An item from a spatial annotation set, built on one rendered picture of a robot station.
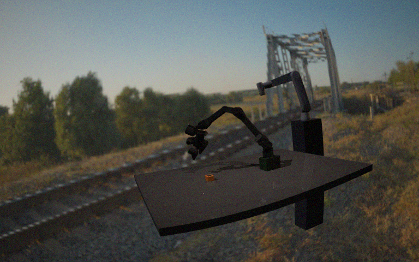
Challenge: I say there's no orange block with dark square patch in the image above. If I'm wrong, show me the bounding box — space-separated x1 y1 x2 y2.
205 174 214 181

